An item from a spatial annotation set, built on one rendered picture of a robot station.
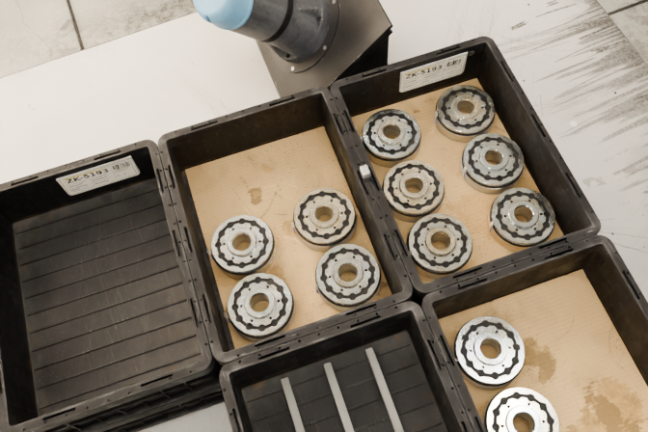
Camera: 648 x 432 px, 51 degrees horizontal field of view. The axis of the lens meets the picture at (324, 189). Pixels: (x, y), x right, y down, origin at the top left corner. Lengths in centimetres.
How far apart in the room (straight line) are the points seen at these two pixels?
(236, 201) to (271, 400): 34
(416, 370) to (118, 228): 55
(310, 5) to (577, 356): 76
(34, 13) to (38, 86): 120
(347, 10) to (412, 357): 64
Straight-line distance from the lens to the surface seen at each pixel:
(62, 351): 117
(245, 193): 119
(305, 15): 131
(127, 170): 120
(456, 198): 118
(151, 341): 113
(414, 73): 121
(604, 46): 159
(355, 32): 128
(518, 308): 112
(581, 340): 113
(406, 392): 107
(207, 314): 103
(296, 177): 119
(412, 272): 101
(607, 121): 148
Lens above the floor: 187
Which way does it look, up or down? 63 degrees down
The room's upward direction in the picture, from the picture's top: 6 degrees counter-clockwise
